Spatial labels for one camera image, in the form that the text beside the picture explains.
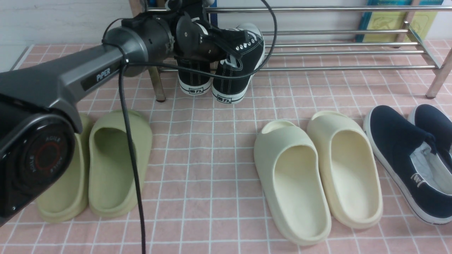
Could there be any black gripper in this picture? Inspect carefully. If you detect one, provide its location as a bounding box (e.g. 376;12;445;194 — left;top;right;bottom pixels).
166;0;226;62

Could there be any black canvas sneaker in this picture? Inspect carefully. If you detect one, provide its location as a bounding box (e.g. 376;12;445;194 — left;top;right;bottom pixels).
212;23;265;104
176;58;212;96

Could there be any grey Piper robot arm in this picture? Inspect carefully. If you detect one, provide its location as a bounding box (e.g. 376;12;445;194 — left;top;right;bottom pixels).
0;0;222;225

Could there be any stainless steel shoe rack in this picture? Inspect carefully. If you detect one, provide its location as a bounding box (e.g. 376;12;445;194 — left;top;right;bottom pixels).
129;0;452;103

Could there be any left navy slip-on shoe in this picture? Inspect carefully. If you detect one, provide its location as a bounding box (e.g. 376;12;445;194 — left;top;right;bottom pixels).
363;105;452;225

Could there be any navy slip-on shoe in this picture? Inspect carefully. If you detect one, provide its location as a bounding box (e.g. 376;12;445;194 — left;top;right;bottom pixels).
408;104;452;164
363;105;452;225

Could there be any right navy slip-on shoe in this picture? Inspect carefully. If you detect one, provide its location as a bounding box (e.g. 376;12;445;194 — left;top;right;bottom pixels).
408;104;452;164

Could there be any pink checkered tablecloth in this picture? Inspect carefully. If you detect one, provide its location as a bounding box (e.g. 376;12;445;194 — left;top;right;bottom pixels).
1;42;451;254

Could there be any left cream slipper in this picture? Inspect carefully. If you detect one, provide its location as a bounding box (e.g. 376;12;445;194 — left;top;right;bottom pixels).
254;120;332;246

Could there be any cream slipper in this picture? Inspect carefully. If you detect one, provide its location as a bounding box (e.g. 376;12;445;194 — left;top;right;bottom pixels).
307;110;383;229
254;120;332;246

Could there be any right olive green slipper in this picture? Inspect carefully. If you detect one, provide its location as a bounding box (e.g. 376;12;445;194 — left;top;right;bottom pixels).
88;110;153;218

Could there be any olive green slipper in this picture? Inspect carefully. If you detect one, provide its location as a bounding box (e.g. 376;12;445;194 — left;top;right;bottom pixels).
36;113;94;223
88;110;153;218

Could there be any left olive green slipper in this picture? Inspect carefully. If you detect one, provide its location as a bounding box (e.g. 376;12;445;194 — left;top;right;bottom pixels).
36;113;94;223

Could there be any teal and yellow book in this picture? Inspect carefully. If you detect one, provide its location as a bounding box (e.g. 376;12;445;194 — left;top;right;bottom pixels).
355;0;438;42

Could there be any right cream slipper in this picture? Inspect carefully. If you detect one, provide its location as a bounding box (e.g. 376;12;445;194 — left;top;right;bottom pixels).
307;110;383;229

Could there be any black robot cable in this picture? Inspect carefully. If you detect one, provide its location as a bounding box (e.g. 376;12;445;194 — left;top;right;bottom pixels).
102;0;278;254

